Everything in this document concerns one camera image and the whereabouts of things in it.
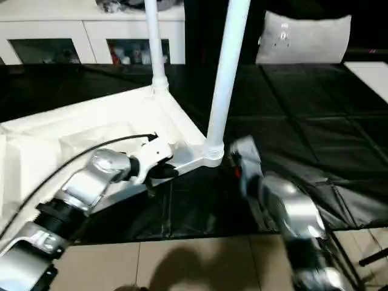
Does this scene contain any white plastic table leg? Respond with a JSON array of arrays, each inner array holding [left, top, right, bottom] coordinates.
[[206, 0, 252, 160], [144, 0, 170, 92]]

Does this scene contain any white plastic table top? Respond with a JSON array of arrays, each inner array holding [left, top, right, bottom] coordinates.
[[0, 83, 225, 255]]

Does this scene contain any black work mat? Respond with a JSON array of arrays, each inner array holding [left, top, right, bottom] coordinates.
[[0, 62, 388, 243]]

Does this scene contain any black sofa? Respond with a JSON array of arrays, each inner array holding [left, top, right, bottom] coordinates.
[[184, 0, 388, 64]]

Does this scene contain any light grey pillow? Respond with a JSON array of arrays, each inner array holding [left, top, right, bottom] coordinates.
[[255, 10, 352, 64]]

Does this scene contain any dark bag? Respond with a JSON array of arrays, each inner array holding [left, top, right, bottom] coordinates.
[[121, 0, 182, 10]]

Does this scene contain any white flat board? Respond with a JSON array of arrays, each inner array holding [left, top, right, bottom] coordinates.
[[344, 61, 388, 104]]

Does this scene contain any white cabinet with glass doors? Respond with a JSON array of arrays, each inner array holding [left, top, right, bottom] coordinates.
[[0, 0, 186, 65]]

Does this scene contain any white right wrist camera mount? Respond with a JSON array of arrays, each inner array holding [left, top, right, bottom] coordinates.
[[229, 135, 263, 195]]

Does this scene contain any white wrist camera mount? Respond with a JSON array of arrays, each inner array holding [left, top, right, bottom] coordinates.
[[229, 135, 263, 195], [133, 136, 174, 184]]

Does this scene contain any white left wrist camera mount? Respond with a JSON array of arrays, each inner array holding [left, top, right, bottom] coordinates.
[[133, 136, 174, 184]]

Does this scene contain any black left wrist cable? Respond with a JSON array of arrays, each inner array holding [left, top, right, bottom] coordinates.
[[0, 132, 158, 240]]

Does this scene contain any black table frame leg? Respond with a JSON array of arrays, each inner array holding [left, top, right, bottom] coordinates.
[[359, 248, 388, 267]]

